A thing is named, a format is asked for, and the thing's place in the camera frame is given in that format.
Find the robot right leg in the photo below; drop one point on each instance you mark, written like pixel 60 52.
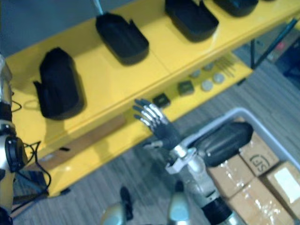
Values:
pixel 179 206

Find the black plastic housing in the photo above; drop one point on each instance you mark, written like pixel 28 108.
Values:
pixel 222 143
pixel 59 86
pixel 122 38
pixel 236 7
pixel 192 20

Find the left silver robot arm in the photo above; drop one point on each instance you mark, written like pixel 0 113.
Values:
pixel 5 164

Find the robot leg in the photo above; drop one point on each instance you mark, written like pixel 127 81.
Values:
pixel 179 206
pixel 117 213

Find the black metal frame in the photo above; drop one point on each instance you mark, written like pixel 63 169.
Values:
pixel 274 44

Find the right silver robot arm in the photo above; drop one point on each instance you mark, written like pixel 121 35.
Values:
pixel 201 178

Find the cardboard box with white label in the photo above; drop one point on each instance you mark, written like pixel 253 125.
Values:
pixel 284 185

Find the bundle of thin rods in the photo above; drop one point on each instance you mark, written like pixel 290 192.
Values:
pixel 226 65

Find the yellow metal shelf unit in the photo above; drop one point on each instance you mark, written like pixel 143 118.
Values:
pixel 112 82

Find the round silver tin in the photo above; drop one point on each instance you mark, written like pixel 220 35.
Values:
pixel 207 85
pixel 208 66
pixel 218 77
pixel 195 74

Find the robot left leg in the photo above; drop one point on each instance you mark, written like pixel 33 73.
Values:
pixel 117 213

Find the grey plastic bin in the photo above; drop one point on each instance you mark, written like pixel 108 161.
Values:
pixel 269 131

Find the taped cardboard box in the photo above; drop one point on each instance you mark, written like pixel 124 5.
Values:
pixel 229 175
pixel 257 204

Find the cardboard box with printed logo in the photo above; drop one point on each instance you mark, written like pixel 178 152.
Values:
pixel 260 154

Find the small black square box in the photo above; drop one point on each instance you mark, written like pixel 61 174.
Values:
pixel 162 100
pixel 186 87

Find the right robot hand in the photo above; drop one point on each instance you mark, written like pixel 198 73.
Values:
pixel 167 133

